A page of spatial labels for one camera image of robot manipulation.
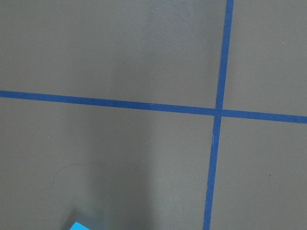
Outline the blue tape right vertical line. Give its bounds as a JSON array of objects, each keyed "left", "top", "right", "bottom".
[{"left": 202, "top": 0, "right": 234, "bottom": 230}]

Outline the blue block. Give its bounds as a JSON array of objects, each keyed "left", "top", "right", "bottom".
[{"left": 70, "top": 222, "right": 90, "bottom": 230}]

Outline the blue tape upper horizontal line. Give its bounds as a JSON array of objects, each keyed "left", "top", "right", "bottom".
[{"left": 0, "top": 90, "right": 307, "bottom": 124}]

